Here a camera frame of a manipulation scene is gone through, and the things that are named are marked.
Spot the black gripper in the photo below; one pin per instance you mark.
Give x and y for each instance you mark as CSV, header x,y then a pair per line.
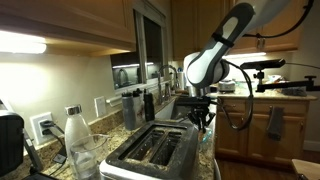
x,y
201,115

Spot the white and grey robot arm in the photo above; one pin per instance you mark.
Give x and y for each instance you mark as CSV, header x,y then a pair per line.
x,y
213,56

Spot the glass container with teal rim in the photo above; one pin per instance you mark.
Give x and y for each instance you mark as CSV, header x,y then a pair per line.
x,y
207,136

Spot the stainless steel toaster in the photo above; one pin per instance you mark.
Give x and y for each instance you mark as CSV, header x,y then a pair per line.
x,y
186,146

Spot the stainless steel sink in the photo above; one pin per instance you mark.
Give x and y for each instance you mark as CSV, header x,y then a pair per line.
x,y
176,111

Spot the wooden lower cabinet with doors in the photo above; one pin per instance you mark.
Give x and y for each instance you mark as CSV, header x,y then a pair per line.
x,y
233,140

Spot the white countertop appliance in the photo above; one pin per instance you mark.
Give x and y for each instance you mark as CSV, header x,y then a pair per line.
x,y
227,86

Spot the white soap bottle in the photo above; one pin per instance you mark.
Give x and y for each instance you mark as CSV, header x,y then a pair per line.
x,y
181,80

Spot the metal arched faucet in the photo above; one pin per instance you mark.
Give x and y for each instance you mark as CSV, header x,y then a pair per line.
x,y
160,90

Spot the white sports bottle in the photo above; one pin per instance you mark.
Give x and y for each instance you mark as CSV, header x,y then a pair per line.
x,y
140,110

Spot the grey hanging towel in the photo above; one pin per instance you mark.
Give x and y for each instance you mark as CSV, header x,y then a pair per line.
x,y
275,125

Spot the grey sports bottle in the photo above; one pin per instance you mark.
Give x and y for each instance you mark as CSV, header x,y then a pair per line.
x,y
128,113

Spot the thin under-cabinet light strip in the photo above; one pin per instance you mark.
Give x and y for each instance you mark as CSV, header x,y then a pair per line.
x,y
250,55

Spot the kitchen window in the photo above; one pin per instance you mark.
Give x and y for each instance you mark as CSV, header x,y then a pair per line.
x,y
153,46

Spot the clear bottle with silver cap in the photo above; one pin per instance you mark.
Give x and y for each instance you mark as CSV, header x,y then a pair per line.
x,y
75,130

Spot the black power plug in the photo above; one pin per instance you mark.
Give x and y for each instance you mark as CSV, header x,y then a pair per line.
x,y
47,126

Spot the wooden upper cabinet over toaster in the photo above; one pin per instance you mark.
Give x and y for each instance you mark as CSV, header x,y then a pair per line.
x,y
66,16

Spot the black coffee machine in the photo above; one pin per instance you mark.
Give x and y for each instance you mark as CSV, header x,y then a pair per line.
x,y
10,143

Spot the bright under-cabinet light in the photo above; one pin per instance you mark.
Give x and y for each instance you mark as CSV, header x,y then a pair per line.
x,y
20,43

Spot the black external camera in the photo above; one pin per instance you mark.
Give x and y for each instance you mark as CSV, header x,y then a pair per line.
x,y
263,64

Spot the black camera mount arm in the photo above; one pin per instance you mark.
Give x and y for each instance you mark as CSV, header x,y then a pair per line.
x,y
283,86

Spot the white switch plate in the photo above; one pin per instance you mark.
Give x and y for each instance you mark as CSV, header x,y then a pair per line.
x,y
100,106

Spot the white wall outlet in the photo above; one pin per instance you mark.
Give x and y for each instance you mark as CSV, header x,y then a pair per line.
x,y
35,125

